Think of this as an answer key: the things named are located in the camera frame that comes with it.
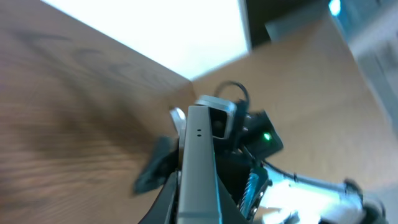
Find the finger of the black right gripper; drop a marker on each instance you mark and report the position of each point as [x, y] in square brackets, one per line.
[163, 162]

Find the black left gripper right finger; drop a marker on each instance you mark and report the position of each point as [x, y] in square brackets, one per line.
[229, 211]

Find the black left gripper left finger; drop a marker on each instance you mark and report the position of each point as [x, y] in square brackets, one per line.
[163, 210]

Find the Galaxy S25 Ultra smartphone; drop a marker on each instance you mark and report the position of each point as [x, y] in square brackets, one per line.
[199, 200]

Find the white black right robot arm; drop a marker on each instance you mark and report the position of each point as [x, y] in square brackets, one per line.
[218, 173]

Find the white power strip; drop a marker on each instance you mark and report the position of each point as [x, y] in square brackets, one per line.
[179, 119]

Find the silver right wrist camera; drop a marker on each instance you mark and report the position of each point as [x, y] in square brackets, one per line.
[221, 114]

